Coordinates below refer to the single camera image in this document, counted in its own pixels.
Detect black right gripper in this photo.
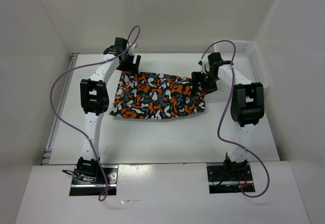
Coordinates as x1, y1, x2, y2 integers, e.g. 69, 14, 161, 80
191, 71, 220, 95

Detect orange camouflage shorts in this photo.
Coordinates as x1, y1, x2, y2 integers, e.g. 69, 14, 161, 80
110, 72, 209, 120

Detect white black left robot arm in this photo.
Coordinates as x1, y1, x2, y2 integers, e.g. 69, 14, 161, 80
76, 38, 141, 183

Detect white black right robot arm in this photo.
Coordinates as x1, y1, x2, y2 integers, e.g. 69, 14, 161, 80
191, 52, 265, 180

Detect white perforated plastic basket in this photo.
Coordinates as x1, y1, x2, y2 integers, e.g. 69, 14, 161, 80
213, 40, 270, 89

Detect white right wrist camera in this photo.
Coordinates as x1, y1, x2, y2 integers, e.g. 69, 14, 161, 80
198, 60, 210, 74

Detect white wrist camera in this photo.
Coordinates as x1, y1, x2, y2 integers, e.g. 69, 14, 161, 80
126, 43, 138, 56
198, 60, 210, 74

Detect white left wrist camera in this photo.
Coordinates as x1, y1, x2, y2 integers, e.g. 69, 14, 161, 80
126, 43, 138, 56

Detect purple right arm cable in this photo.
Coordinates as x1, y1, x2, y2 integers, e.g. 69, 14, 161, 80
202, 40, 270, 198

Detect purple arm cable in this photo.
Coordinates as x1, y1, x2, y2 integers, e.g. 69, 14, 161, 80
202, 40, 270, 198
49, 25, 142, 201

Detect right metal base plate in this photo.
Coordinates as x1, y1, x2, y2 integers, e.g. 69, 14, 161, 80
206, 163, 255, 194

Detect metal base plate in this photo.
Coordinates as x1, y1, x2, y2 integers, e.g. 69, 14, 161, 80
63, 165, 119, 197
206, 163, 255, 194

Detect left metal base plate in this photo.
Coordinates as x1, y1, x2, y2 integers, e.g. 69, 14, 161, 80
63, 165, 119, 197

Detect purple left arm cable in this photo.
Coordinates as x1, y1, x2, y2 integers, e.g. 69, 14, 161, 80
49, 25, 142, 201

